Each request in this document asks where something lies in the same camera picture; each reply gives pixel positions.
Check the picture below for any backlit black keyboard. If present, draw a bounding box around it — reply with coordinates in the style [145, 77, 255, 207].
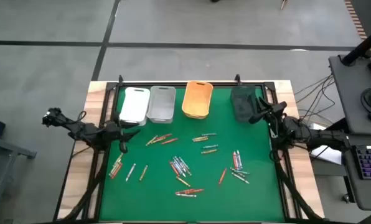
[350, 144, 371, 181]

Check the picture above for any white plastic bin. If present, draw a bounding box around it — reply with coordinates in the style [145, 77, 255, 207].
[119, 86, 151, 127]

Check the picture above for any dark grey plastic bin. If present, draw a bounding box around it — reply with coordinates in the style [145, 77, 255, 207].
[230, 86, 261, 123]

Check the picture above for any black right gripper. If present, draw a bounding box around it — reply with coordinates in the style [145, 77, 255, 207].
[249, 96, 288, 125]

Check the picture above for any white paper sheet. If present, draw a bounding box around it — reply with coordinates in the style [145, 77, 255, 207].
[309, 123, 344, 166]

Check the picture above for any green table mat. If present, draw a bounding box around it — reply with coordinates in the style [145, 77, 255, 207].
[98, 86, 286, 222]

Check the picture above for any light grey plastic bin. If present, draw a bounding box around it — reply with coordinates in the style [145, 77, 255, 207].
[146, 85, 177, 124]

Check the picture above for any black cable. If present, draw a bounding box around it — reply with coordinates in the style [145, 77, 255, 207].
[297, 77, 337, 125]
[296, 74, 334, 96]

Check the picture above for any black pole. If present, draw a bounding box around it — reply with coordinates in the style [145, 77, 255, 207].
[340, 23, 371, 67]

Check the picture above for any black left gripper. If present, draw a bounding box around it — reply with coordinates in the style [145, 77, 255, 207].
[109, 119, 141, 154]

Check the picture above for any orange plastic bin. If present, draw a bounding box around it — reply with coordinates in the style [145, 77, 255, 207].
[181, 80, 214, 120]

